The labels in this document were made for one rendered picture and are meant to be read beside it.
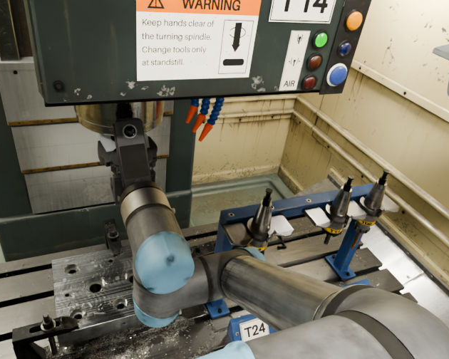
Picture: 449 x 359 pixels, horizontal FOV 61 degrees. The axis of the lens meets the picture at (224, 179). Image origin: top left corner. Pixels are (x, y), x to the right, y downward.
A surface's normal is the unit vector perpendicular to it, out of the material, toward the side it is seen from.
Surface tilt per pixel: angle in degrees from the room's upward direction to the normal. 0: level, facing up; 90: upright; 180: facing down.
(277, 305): 74
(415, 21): 90
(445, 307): 24
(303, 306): 60
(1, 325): 0
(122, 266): 0
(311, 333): 38
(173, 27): 90
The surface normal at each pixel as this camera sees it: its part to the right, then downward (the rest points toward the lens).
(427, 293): -0.26, -0.69
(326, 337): -0.05, -0.98
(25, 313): 0.12, -0.81
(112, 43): 0.38, 0.57
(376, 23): -0.92, 0.13
